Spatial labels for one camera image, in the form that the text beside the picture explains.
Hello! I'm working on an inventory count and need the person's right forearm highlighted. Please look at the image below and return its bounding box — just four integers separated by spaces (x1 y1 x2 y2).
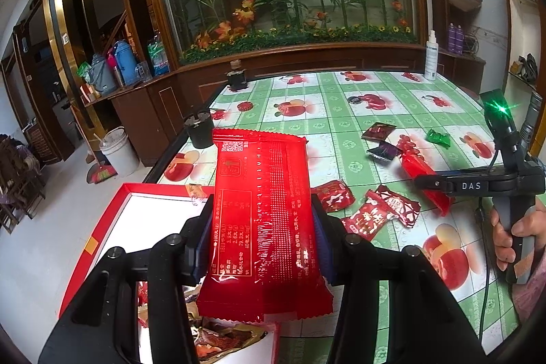
509 262 544 326

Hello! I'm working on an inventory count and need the small black container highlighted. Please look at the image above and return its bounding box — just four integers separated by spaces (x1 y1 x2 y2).
226 60 249 92

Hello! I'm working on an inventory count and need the dark purple snack packet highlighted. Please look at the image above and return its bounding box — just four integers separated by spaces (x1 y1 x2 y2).
367 141 404 162

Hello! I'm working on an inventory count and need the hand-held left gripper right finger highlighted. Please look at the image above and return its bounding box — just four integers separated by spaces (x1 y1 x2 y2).
311 192 491 364

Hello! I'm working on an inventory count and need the small red flower snack packet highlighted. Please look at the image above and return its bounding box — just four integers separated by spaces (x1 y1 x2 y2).
313 180 356 213

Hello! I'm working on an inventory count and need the green fruit-print tablecloth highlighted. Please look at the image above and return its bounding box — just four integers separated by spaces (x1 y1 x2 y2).
160 70 530 364

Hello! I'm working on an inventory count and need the black round container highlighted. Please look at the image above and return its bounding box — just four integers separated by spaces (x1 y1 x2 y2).
184 112 215 149

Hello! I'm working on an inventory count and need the brown foil snack packet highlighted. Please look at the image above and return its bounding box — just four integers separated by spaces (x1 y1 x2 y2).
190 315 269 360

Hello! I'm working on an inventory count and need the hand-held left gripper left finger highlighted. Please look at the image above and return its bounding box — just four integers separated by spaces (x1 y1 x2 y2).
38 193 214 364

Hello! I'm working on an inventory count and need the wooden chair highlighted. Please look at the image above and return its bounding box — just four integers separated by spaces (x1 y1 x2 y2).
0 134 47 234

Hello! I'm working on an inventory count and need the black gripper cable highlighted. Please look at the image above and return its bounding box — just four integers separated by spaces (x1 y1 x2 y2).
477 195 498 343

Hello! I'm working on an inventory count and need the person's right hand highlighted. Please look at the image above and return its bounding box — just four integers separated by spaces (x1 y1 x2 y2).
490 205 542 272

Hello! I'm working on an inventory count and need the red and white gift box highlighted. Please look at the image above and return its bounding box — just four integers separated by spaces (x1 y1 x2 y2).
59 183 280 364

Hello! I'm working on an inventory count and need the blue thermos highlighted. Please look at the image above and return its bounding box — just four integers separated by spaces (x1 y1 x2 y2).
112 40 139 85

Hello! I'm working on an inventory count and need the bundle of cables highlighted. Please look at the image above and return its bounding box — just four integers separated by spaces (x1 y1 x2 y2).
463 29 480 55

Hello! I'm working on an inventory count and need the white spray bottle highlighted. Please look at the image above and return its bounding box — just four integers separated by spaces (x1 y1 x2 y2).
423 30 439 81

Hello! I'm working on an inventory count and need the green snack packet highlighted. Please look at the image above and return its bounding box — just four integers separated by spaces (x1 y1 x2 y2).
427 128 452 146

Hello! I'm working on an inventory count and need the red broom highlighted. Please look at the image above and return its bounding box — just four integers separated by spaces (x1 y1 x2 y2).
86 129 118 185

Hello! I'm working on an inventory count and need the dark red snack packet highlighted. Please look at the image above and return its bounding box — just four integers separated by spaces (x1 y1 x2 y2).
361 122 397 142

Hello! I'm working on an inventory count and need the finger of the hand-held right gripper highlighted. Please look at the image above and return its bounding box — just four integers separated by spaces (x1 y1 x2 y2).
413 173 452 194

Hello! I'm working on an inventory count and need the large plain red packet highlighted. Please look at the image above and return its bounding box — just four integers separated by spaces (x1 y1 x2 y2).
400 136 456 217
195 128 334 323

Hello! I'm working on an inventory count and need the white plastic bucket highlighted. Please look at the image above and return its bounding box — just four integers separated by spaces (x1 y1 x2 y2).
99 127 141 178

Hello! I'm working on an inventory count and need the brown wooden sideboard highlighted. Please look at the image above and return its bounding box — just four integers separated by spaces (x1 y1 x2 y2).
83 61 231 169

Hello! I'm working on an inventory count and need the pack of water bottles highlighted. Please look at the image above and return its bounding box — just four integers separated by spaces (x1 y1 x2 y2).
147 33 171 75

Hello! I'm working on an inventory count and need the grey kettle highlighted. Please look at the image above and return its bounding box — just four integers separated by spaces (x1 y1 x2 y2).
89 54 117 94

